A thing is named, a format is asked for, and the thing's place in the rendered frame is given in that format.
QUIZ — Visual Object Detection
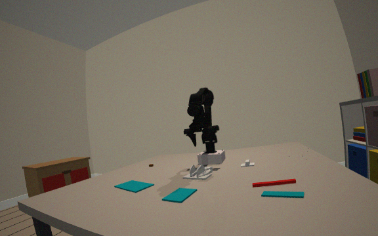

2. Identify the teal flat rectangular plate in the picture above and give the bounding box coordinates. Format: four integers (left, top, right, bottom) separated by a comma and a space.
162, 188, 197, 203

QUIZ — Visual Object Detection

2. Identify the teal flat bar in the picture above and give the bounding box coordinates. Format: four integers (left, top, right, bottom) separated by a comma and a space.
261, 191, 304, 198

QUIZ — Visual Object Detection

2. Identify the red flat bar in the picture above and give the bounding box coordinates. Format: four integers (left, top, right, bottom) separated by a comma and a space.
252, 179, 296, 187

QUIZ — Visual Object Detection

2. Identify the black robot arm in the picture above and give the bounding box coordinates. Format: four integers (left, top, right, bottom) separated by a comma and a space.
187, 88, 217, 153

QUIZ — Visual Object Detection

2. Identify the teal flat square plate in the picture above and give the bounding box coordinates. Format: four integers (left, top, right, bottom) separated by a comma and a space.
114, 180, 154, 193

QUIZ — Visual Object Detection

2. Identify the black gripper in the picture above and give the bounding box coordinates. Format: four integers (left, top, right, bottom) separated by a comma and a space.
184, 116, 219, 147

